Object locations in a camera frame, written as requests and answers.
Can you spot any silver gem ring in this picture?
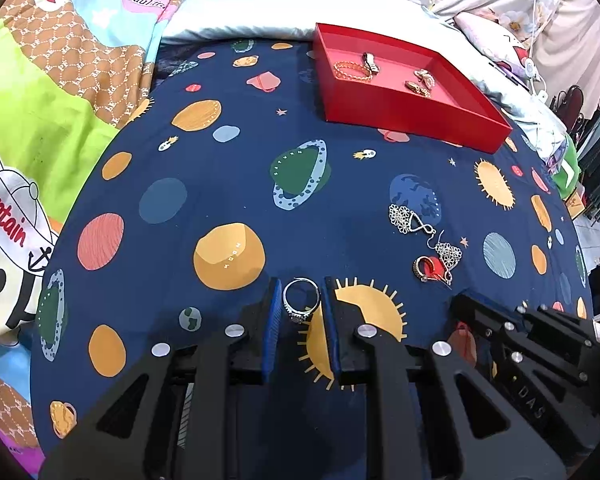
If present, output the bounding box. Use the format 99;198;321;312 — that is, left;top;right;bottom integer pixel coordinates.
281;276;323;325

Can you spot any gold bangle bracelet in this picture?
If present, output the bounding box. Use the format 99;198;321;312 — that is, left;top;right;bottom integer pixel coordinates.
332;60;374;84

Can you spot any silver watch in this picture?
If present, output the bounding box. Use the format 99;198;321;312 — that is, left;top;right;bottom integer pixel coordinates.
362;52;379;76

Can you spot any red jewelry tray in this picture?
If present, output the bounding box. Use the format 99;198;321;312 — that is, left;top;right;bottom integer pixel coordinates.
313;23;513;154

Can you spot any silver infinity earring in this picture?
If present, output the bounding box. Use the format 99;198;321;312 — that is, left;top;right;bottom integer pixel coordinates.
388;204;437;236

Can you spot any navy planet print sheet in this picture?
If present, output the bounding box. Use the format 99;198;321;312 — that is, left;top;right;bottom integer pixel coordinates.
31;40;592;453

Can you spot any silver filigree heart earring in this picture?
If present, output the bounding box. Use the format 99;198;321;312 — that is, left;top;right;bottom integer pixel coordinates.
428;231;463;288

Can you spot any green cushion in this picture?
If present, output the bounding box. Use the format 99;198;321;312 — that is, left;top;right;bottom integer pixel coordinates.
553;136;581;200

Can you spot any dark red chair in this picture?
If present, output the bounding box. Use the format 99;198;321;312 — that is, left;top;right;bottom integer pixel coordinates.
550;84;584;132

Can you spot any light blue quilt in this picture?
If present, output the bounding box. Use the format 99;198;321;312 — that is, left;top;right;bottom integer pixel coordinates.
162;0;568;160

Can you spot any pink white pillow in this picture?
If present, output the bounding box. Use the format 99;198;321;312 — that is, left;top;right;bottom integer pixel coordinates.
453;12;529;70

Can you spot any cartoon monkey blanket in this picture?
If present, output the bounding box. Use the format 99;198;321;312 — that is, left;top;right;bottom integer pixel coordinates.
0;0;182;479

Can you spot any beige curtain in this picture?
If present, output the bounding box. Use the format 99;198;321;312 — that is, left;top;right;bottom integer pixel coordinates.
533;0;600;119

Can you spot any white charging cable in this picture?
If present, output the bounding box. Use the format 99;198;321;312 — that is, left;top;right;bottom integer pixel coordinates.
521;0;552;101

